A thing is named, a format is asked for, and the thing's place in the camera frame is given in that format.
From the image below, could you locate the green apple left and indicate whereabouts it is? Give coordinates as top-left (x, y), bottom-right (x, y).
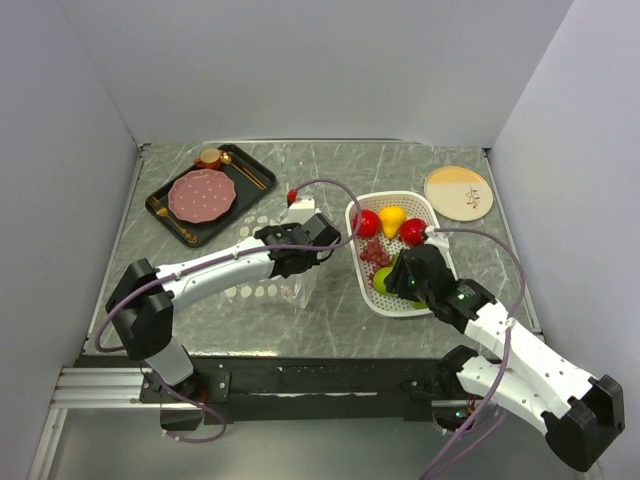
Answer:
top-left (371, 266), bottom-right (393, 296)

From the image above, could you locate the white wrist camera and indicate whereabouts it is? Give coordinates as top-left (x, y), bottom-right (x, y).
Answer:
top-left (286, 189), bottom-right (316, 224)
top-left (424, 226), bottom-right (450, 249)

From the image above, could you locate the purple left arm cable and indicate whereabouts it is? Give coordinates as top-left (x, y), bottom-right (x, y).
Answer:
top-left (92, 178), bottom-right (360, 445)

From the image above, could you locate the orange cup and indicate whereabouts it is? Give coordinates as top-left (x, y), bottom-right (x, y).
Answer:
top-left (194, 148), bottom-right (223, 170)

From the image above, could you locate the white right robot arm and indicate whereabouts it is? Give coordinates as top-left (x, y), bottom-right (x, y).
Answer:
top-left (385, 244), bottom-right (625, 472)

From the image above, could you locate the gold spoon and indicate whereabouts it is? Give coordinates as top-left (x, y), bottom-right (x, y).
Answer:
top-left (220, 151), bottom-right (266, 190)

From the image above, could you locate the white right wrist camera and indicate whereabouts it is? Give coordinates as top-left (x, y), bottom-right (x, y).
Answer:
top-left (424, 226), bottom-right (450, 249)

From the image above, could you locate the red apple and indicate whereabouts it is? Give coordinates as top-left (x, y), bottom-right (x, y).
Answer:
top-left (352, 209), bottom-right (381, 238)
top-left (399, 218), bottom-right (428, 247)

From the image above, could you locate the purple grape bunch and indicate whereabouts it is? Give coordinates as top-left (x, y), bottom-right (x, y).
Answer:
top-left (359, 238), bottom-right (392, 285)

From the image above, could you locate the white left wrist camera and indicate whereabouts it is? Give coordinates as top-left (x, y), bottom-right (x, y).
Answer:
top-left (286, 189), bottom-right (316, 224)

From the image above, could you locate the yellow cream round plate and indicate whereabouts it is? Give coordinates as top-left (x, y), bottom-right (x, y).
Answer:
top-left (424, 166), bottom-right (494, 222)

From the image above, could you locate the clear polka dot zip bag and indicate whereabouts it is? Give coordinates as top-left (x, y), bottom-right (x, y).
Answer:
top-left (224, 210), bottom-right (320, 309)

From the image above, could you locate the white perforated plastic basket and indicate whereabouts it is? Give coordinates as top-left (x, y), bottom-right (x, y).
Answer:
top-left (350, 191), bottom-right (440, 319)

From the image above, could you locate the gold fork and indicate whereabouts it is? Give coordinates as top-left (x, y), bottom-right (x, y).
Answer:
top-left (149, 197), bottom-right (197, 245)

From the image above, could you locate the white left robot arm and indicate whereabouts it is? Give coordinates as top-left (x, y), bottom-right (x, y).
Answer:
top-left (106, 213), bottom-right (341, 402)

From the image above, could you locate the black rectangular tray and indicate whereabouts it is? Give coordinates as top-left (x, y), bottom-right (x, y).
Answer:
top-left (145, 144), bottom-right (277, 248)

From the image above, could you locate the yellow pear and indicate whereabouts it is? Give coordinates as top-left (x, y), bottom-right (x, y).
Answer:
top-left (378, 206), bottom-right (407, 239)

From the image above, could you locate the pink polka dot plate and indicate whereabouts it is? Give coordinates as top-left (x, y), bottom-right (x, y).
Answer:
top-left (168, 169), bottom-right (236, 224)

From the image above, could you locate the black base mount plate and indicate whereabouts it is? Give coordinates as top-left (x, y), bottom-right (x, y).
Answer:
top-left (140, 356), bottom-right (479, 432)

